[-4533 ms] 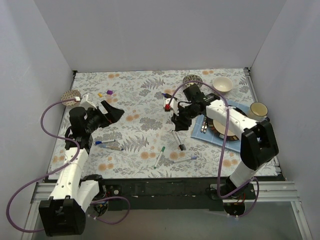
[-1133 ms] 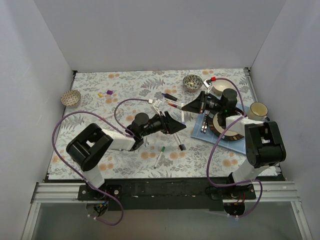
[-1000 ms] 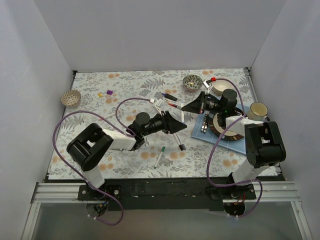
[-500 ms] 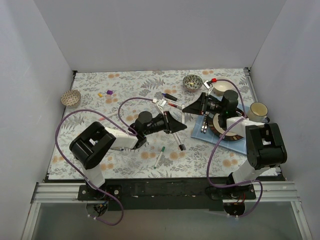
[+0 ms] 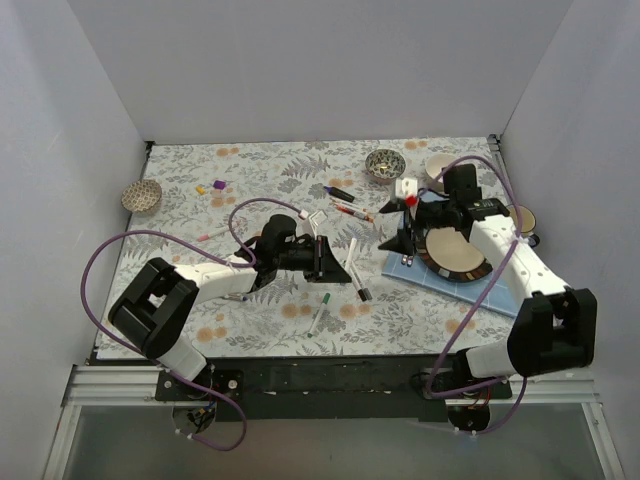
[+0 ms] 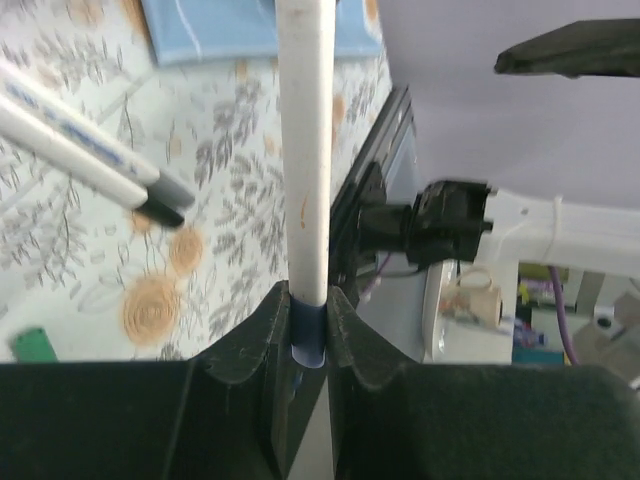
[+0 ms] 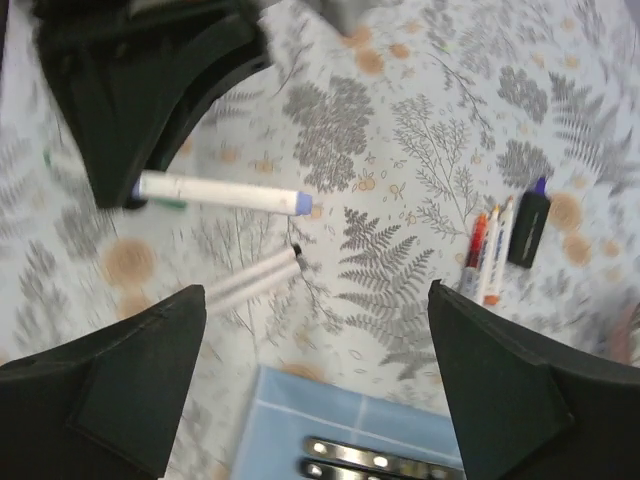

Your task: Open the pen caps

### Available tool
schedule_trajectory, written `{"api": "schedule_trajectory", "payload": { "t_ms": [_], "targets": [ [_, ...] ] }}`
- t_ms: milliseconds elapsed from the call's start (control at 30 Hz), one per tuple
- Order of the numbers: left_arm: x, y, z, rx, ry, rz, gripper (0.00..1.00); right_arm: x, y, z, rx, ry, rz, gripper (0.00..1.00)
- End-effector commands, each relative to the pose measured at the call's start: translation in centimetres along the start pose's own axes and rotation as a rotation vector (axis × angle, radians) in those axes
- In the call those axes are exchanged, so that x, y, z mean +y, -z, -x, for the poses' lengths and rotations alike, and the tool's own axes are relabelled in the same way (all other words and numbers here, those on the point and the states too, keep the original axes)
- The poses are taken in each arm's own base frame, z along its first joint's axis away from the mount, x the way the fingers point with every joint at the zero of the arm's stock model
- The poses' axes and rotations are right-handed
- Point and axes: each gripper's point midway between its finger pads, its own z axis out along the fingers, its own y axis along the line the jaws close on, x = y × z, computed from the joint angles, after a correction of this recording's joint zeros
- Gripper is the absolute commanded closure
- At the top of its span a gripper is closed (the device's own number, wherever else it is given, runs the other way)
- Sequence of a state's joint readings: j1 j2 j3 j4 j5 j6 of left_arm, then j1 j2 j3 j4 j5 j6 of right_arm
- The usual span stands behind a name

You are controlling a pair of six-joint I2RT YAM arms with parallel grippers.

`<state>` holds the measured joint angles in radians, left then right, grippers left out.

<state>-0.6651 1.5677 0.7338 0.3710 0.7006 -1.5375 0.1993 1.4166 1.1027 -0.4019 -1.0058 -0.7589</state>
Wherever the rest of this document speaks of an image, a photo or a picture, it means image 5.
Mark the floral dark patterned bowl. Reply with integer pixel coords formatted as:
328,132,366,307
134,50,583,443
365,149,406,185

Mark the purple black highlighter pen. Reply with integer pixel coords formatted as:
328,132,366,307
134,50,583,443
323,186,355,203

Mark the green capped marker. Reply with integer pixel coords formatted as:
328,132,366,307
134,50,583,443
306,292,331,338

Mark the patterned bowl at left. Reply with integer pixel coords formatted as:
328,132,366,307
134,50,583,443
121,179,162,214

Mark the aluminium frame rail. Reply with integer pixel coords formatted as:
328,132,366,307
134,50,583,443
63,361,599,405

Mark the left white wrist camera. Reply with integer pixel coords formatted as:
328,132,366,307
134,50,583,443
298,210,327,238

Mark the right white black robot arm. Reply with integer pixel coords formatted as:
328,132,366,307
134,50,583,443
380,156,597,398

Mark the blue checked cloth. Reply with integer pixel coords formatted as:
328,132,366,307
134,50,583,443
380,247,521,319

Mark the yellow capped marker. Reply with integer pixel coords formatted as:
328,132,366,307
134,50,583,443
336,206,374,223

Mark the pink capped marker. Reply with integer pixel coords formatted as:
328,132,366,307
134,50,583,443
197,227,229,242

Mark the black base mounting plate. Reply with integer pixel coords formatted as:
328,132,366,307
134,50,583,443
154,355,519,424

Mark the cream ceramic bowl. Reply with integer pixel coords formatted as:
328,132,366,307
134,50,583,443
425,153,457,193

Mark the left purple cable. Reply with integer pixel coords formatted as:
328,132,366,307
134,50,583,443
80,197,309,451

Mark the floral tablecloth mat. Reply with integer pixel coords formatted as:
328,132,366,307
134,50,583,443
94,136,561,359

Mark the cream mug dark handle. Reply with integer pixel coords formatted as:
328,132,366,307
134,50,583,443
507,205,540,248

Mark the dark rimmed dinner plate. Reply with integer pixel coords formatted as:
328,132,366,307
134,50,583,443
414,227,493,283

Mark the blue tipped uncapped marker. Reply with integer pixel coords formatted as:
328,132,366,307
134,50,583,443
222,294,248,302

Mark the red marker pen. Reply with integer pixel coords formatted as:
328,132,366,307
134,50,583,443
331,198,369,214

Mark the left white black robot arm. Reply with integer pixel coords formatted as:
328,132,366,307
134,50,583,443
108,214,351,400

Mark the black capped marker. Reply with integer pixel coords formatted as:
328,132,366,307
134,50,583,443
349,268,367,301

